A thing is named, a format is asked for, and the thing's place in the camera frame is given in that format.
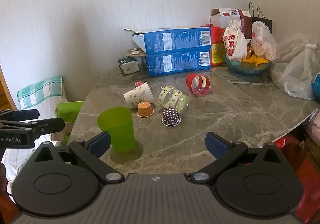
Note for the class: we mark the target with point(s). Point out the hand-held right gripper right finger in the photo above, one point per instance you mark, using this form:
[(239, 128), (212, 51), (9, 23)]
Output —
[(216, 144)]

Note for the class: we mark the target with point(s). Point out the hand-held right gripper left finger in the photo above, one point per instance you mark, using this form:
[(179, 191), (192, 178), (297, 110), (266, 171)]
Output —
[(100, 143)]

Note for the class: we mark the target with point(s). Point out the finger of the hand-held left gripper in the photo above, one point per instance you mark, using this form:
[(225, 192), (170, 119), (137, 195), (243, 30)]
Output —
[(23, 114), (50, 124)]

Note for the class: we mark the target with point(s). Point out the green plastic cup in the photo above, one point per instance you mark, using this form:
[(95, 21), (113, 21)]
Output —
[(120, 129)]

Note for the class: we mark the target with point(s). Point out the purple dotted baking cup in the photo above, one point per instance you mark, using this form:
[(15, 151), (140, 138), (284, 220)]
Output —
[(171, 117)]

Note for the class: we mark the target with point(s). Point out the orange dotted baking cup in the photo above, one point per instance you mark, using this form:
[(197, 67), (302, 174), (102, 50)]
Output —
[(145, 110)]

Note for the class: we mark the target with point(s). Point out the white floral paper cup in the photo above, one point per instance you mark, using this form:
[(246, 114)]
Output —
[(138, 94)]

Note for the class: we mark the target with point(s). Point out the clear printed plastic cup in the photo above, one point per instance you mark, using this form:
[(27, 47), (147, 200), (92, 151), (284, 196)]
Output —
[(172, 99)]

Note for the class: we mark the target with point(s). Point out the red transparent plastic cup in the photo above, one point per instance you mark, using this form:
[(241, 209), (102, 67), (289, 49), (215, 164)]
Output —
[(197, 84)]

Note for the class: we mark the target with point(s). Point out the red dotted baking cup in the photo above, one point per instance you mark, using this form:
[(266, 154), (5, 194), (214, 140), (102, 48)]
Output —
[(138, 84)]

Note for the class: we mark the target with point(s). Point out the green cardboard box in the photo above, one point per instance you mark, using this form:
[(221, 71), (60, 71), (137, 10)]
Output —
[(67, 111)]

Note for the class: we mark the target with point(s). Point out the green checked cloth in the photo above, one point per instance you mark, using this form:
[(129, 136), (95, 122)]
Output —
[(40, 90)]

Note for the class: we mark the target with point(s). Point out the blue glass bowl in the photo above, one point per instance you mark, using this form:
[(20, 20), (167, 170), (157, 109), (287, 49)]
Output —
[(246, 68)]

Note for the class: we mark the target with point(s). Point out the small white-black box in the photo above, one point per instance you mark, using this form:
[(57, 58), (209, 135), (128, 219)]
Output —
[(128, 65)]

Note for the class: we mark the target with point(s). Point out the blue cardboard box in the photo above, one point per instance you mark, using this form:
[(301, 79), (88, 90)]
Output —
[(175, 39), (177, 61)]

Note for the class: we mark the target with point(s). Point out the orange snack packets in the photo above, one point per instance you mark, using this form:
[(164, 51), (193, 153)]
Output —
[(255, 60)]

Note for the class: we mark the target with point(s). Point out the red and yellow box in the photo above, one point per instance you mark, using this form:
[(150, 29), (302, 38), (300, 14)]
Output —
[(217, 46)]

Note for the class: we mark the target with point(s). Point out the pink cloth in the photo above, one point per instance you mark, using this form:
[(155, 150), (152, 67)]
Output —
[(314, 125)]

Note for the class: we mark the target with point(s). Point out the white cloth pouch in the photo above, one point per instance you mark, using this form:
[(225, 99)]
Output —
[(234, 41)]

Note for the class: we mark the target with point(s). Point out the blue round object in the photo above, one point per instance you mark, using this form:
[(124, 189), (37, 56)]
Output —
[(316, 90)]

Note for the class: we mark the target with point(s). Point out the clear plastic bag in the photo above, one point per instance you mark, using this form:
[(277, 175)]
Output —
[(297, 64)]

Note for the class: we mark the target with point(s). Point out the translucent bag with red print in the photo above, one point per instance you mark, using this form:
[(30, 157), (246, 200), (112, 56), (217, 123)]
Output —
[(263, 39)]

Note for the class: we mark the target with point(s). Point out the white and maroon open box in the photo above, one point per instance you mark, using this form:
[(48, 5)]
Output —
[(235, 18)]

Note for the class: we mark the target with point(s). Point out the black paper bag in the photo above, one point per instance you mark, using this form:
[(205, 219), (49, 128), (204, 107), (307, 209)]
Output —
[(262, 20)]

